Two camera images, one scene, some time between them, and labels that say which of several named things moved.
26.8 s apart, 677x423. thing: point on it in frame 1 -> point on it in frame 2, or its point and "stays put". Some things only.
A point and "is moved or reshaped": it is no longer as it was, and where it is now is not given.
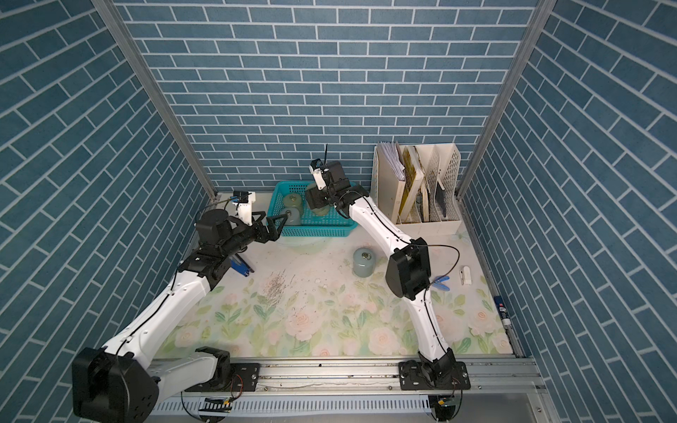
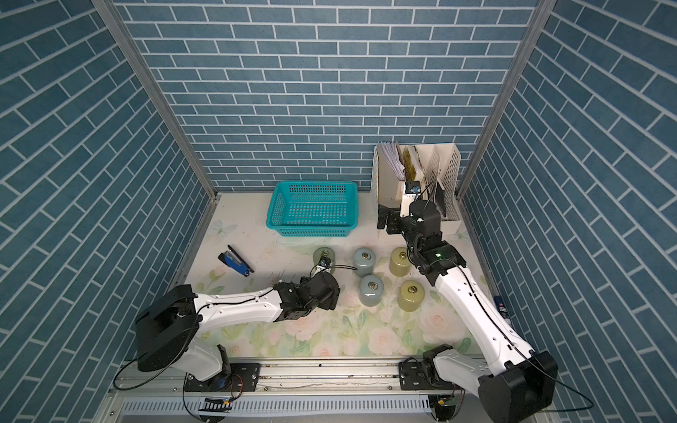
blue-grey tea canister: x=364 y=262 stays put
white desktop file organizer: x=419 y=186 stays put
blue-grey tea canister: x=293 y=219 -> x=371 y=290
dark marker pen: x=506 y=321 stays put
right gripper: x=316 y=198 -> x=384 y=212
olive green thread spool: x=319 y=211 is moved or reshaped
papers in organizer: x=393 y=152 stays put
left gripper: x=272 y=234 -> x=331 y=300
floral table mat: x=295 y=296 stays put
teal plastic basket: x=303 y=220 stays put
